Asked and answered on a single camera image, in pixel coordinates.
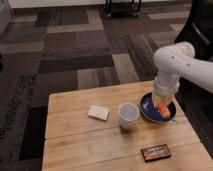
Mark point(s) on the white sponge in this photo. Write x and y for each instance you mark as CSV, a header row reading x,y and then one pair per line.
x,y
98,112

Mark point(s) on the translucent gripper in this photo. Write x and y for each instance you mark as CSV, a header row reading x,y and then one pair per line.
x,y
164,89

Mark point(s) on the orange carrot-like pepper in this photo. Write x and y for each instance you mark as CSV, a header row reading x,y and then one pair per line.
x,y
163,109

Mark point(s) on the black wheeled cart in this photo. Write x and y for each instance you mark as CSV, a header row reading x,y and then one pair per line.
x,y
122,8

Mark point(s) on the dark snack box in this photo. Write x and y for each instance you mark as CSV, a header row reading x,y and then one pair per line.
x,y
156,153

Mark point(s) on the black office chair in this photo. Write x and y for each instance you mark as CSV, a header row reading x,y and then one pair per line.
x,y
198,29

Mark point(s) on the dark blue plate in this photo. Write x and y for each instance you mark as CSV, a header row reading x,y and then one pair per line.
x,y
150,112

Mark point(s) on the white paper cup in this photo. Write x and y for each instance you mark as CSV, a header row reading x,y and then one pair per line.
x,y
128,114

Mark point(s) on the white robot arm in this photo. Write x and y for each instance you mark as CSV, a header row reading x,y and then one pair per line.
x,y
178,61

